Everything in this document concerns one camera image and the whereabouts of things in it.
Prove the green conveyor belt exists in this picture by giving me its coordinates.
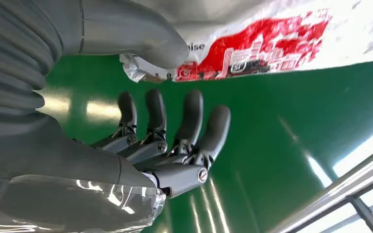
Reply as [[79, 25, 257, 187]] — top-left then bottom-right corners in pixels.
[[34, 54, 373, 233]]

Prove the grey ribbed right arm sleeve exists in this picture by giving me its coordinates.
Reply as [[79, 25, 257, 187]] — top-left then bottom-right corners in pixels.
[[0, 0, 64, 130]]

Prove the silver conveyor side rail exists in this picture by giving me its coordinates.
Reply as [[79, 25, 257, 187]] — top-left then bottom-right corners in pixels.
[[266, 139, 373, 233]]

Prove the dark metal frame strut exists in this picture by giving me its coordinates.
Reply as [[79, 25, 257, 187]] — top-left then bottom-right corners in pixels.
[[346, 195, 373, 233]]

